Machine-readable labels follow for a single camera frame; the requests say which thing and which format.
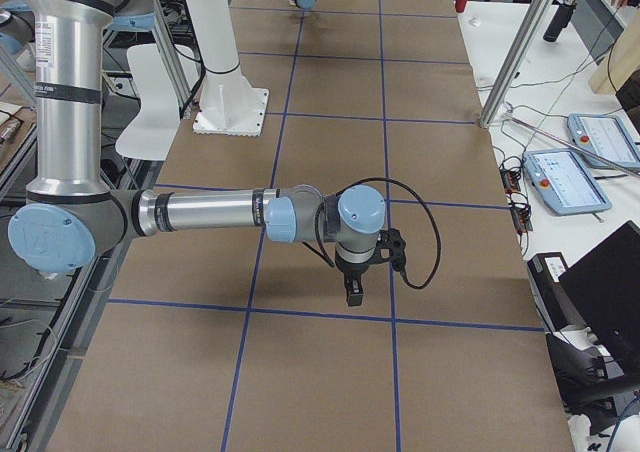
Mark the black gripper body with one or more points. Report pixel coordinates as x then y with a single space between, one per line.
351 269

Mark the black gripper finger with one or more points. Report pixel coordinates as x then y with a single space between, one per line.
357 291
350 289

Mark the brown paper table mat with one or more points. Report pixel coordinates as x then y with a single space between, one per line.
221 340

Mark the black computer box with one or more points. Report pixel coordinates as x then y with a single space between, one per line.
554 306

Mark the near teach pendant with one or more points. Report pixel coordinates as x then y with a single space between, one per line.
564 183

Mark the teach pendant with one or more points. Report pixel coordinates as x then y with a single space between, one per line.
564 183
605 136

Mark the white chair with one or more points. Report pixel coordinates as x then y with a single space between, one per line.
150 134

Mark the black laptop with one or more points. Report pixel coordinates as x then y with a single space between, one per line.
604 287

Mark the far teach pendant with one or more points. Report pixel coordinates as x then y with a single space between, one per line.
605 136

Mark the black water bottle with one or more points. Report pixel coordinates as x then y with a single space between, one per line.
560 20

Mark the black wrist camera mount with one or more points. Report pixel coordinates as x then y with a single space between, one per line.
390 248

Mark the white column base plate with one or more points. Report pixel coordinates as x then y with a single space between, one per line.
232 113

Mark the white camera column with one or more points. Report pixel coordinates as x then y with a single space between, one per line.
214 33

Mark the aluminium frame post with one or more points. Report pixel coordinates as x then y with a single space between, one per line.
522 41

